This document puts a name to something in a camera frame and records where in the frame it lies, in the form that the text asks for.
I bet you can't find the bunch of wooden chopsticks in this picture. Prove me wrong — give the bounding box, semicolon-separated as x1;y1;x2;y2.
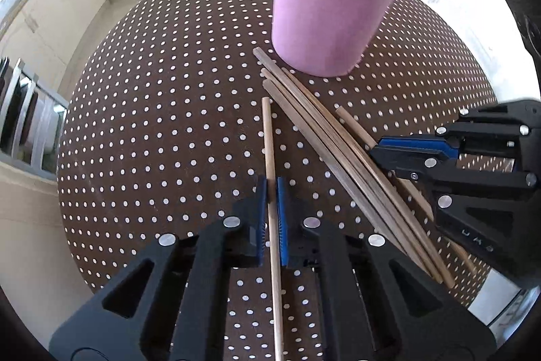
253;47;456;289

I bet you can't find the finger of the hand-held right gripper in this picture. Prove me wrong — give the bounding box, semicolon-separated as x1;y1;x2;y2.
380;99;541;159
370;145;541;197

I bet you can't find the brown polka dot tablecloth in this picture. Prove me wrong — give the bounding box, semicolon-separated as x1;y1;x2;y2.
56;0;508;361

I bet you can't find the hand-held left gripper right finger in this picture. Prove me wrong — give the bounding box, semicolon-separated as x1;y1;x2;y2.
276;176;497;361

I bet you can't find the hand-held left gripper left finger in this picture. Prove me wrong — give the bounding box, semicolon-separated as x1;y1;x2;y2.
48;176;270;361

